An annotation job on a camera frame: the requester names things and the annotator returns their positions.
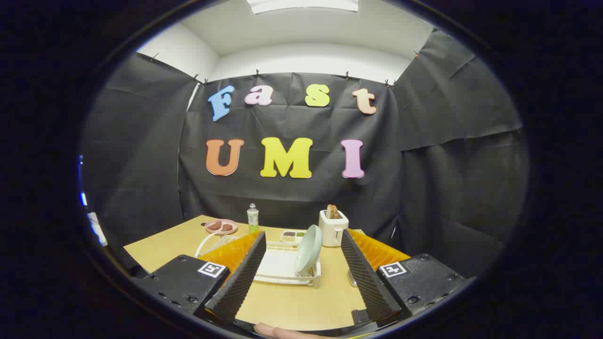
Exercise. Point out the pink plate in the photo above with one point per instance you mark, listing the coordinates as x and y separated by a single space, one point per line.
220 231

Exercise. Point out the ceiling light panel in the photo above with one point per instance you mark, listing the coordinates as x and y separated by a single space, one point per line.
301 4

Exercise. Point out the white toaster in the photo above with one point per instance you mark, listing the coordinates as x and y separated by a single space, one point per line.
332 230

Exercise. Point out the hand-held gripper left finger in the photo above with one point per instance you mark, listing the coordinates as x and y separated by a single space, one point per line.
240 287

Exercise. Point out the white dish rack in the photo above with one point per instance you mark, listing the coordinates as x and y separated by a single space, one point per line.
282 266

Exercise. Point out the light green plate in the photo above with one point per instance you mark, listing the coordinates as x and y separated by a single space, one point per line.
308 249

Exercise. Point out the brown bread slice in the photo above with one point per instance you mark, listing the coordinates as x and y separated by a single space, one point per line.
331 212

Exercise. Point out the black backdrop cloth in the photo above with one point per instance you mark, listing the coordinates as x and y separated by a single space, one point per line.
424 188

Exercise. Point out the white divided tray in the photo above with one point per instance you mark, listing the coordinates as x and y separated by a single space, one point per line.
294 238

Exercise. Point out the clear bottle green label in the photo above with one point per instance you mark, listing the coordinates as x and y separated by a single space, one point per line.
253 219

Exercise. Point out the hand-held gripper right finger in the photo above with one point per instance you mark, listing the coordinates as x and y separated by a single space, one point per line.
367 282

